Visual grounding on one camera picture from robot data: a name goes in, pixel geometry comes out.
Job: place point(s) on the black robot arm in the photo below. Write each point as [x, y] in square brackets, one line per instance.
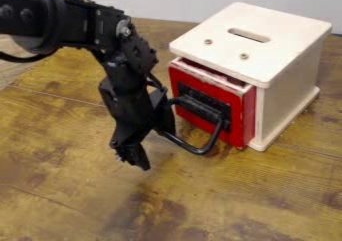
[45, 25]

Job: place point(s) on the white wooden box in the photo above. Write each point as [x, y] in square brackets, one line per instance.
[269, 49]

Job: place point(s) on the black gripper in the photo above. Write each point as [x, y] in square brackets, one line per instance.
[140, 110]

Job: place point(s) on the red drawer front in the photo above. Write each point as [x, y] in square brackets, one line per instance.
[216, 94]

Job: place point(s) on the black metal drawer handle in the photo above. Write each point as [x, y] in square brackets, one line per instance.
[200, 148]

